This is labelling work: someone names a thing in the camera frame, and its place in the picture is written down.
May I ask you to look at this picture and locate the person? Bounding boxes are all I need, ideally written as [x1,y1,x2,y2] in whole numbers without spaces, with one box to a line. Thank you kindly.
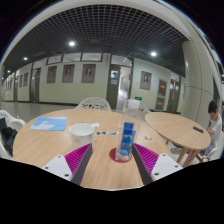
[203,99,224,156]

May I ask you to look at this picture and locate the white lattice-back plastic chair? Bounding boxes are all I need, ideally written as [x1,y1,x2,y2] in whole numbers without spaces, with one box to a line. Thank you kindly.
[74,96,113,112]
[122,99,151,116]

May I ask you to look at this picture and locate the wooden folding chair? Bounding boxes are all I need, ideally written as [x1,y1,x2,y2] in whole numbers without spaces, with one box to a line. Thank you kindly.
[196,131,224,163]

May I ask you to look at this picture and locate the black bag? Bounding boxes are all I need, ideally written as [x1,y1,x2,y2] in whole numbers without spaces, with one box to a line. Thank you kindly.
[0,117,19,157]

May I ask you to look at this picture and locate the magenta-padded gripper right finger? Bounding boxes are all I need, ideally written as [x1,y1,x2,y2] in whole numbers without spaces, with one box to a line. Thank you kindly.
[131,142,184,186]

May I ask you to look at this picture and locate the blue and white booklet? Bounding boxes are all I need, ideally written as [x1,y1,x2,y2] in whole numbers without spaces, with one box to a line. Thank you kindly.
[29,116,69,132]

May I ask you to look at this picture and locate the framed wall pictures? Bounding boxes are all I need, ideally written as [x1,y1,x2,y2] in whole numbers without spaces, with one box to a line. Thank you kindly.
[18,63,168,92]

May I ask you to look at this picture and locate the white ceramic mug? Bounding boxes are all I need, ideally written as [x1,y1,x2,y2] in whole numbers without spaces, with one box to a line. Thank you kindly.
[68,122,100,143]

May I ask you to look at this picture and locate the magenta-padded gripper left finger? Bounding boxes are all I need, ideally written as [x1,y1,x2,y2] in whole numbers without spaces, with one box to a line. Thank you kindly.
[42,143,94,186]

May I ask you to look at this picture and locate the clear blue-labelled water bottle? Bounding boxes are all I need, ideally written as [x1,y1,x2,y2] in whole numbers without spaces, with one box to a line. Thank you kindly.
[114,98,142,163]

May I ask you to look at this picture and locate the black phone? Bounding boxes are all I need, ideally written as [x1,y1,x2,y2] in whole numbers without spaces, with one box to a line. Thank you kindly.
[192,125,205,134]

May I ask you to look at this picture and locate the round wooden side table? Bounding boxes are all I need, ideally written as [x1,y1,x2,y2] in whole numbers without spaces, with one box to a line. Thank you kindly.
[144,111,213,168]

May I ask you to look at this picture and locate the white plastic armchair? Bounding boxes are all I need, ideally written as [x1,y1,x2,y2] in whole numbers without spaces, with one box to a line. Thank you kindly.
[0,109,27,160]

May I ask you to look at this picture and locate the round ceiling lights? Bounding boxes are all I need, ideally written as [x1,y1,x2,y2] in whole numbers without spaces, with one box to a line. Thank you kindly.
[22,40,158,62]

